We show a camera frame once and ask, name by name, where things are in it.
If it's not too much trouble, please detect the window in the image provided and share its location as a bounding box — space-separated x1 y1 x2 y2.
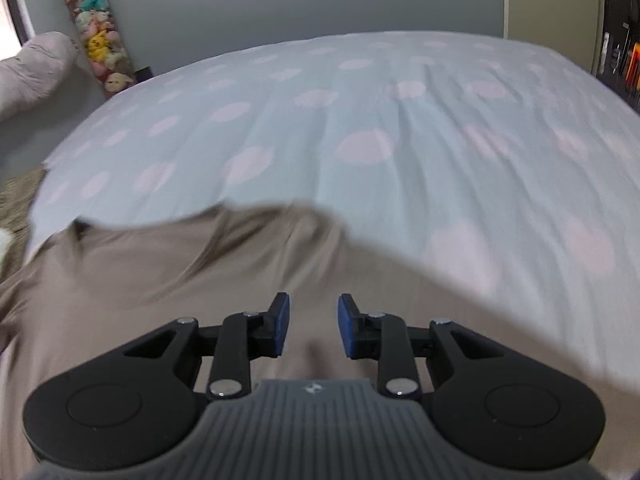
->
0 0 32 47

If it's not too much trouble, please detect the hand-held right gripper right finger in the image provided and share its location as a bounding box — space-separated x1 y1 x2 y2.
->
337 293 507 402

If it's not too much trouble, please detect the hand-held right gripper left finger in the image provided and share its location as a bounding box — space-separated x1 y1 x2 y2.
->
122 292 292 402

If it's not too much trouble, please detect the bed with pink-dotted sheet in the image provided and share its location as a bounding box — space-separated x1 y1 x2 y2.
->
27 30 640 397

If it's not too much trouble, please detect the beige t-shirt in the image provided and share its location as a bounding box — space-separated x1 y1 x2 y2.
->
0 204 602 480

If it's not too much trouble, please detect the rolled pale pink duvet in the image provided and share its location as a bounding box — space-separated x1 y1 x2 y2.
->
0 31 77 127

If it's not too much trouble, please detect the clear tube of plush toys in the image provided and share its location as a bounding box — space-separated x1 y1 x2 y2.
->
62 0 139 102

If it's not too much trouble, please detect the cream door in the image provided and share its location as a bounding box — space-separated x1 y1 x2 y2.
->
501 0 609 77

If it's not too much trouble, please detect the olive striped garment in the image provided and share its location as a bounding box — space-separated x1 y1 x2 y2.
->
0 164 49 262

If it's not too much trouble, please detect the dark shelf unit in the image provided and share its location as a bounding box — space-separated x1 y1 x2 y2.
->
592 0 640 112

